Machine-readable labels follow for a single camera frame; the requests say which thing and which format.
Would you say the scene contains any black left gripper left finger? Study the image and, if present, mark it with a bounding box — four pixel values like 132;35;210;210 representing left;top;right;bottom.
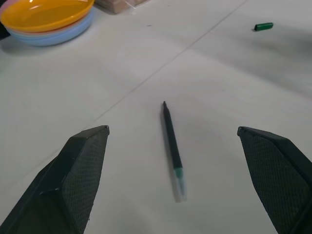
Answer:
0;125;110;234

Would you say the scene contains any brown wrapped cork block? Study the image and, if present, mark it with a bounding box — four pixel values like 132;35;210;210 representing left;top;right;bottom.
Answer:
94;0;149;14

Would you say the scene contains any green pen cap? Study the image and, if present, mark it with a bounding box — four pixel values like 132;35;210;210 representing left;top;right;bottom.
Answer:
254;22;274;32

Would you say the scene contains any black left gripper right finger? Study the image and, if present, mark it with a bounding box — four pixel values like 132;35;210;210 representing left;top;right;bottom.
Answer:
237;126;312;234

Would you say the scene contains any stack of coloured plastic plates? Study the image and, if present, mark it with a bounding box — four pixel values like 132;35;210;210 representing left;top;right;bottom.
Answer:
6;6;94;47

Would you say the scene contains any dark green uncapped pen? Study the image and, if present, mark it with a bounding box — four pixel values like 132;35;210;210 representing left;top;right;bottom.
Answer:
160;101;188;203

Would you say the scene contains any orange plastic plate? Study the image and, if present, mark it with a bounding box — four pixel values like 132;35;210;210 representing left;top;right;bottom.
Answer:
0;0;95;32

